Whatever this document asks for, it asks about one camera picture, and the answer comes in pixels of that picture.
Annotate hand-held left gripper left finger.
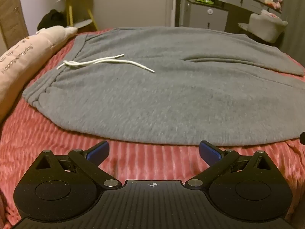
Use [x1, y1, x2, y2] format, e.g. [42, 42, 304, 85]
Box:
[36, 140, 122, 189]

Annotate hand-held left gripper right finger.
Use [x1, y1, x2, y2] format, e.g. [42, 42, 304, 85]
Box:
[185, 140, 271, 189]

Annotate grey pants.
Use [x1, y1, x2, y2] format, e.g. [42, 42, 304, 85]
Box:
[22, 26, 305, 147]

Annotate pink ribbed bedspread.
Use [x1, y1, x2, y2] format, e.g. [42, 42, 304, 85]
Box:
[0, 27, 305, 229]

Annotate white upholstered chair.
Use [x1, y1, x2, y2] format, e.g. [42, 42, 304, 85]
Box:
[238, 12, 288, 44]

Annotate pink plush pillow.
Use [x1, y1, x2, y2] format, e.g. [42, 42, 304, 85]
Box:
[0, 26, 78, 124]

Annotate grey cabinet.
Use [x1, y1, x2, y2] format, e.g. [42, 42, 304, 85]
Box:
[183, 0, 229, 30]

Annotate black bag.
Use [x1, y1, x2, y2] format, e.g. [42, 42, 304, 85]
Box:
[37, 9, 67, 31]

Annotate pink items on dresser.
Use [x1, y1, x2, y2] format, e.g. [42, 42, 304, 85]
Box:
[262, 0, 283, 9]

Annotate yellow side table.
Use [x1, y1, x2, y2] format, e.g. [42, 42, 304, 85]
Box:
[55, 0, 99, 31]

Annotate wooden door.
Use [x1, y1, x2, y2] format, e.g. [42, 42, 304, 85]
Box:
[0, 0, 29, 50]

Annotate white drawstring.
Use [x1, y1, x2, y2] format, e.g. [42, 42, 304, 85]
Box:
[56, 54, 155, 73]

